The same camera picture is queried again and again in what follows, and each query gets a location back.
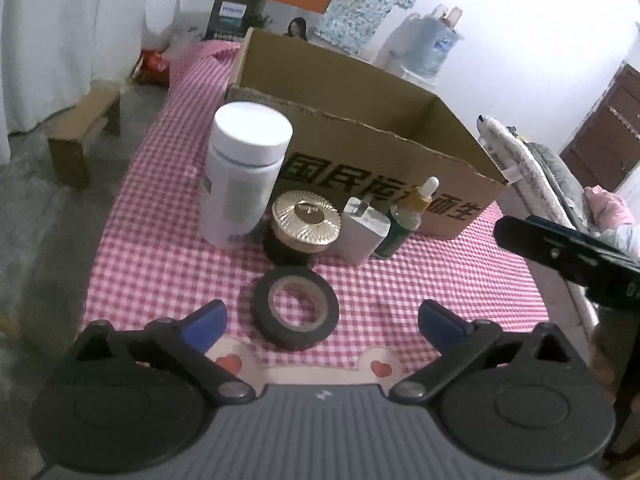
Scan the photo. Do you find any black tape roll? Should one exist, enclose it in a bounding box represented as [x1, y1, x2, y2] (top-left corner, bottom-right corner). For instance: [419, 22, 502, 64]
[251, 266, 341, 352]

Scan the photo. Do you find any pink checkered tablecloth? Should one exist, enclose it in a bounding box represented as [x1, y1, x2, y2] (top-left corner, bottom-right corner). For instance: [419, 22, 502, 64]
[82, 40, 551, 396]

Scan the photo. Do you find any blue water jug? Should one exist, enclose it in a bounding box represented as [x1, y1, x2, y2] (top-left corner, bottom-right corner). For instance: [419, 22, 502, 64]
[407, 12, 463, 78]

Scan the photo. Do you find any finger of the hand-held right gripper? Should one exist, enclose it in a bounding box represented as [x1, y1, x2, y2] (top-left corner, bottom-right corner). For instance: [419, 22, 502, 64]
[493, 215, 602, 287]

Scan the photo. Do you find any pink cloth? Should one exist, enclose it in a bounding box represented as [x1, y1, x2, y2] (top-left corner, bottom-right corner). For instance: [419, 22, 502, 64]
[584, 185, 640, 257]

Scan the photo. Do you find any red plastic bag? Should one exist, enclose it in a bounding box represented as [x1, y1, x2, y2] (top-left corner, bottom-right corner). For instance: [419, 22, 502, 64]
[132, 49, 171, 86]

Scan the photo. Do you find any brown wooden door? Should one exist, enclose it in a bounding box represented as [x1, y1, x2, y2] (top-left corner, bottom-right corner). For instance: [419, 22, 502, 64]
[560, 62, 640, 193]

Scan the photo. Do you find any printed appliance box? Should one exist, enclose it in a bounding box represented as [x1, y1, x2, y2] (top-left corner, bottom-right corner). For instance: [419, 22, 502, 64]
[205, 0, 321, 43]

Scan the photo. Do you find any floral hanging cloth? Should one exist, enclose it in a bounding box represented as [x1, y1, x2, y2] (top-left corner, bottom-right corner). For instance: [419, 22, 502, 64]
[185, 0, 436, 53]

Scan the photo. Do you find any grey green blanket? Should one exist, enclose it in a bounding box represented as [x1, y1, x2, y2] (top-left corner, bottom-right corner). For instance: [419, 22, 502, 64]
[527, 142, 593, 233]

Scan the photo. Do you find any green dropper bottle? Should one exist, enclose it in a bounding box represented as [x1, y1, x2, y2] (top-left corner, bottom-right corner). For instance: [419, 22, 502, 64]
[374, 176, 441, 261]

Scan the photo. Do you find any white pill bottle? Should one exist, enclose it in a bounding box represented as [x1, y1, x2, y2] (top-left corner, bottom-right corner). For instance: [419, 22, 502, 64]
[200, 101, 294, 251]

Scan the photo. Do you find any small wooden stool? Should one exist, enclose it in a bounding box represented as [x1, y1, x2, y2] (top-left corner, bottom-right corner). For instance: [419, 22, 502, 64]
[47, 84, 122, 190]

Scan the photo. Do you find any white charger plug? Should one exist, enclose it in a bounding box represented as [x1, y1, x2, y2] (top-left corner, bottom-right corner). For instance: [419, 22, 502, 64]
[336, 196, 392, 264]

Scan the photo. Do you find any white plastic bag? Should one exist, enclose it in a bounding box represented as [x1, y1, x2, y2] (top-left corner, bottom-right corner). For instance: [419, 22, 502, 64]
[160, 25, 207, 59]

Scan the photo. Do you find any white curtain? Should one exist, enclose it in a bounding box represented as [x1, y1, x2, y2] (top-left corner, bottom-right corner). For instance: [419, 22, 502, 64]
[0, 0, 151, 163]

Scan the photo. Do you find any brown cardboard box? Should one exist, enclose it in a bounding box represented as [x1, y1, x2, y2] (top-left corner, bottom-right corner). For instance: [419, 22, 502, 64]
[225, 27, 510, 241]

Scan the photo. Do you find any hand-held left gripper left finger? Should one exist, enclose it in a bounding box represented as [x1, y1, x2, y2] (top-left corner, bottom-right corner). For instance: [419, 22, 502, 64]
[75, 299, 257, 403]

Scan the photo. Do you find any gold lid cream jar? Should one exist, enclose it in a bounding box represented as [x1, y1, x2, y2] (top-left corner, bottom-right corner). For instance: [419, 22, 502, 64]
[263, 189, 343, 267]

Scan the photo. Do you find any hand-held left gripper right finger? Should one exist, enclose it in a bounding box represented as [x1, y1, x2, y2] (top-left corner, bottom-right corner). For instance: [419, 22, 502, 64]
[390, 299, 576, 403]

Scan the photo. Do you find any white fleece blanket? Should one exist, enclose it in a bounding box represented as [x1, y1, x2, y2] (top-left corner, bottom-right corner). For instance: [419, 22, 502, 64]
[477, 115, 601, 326]

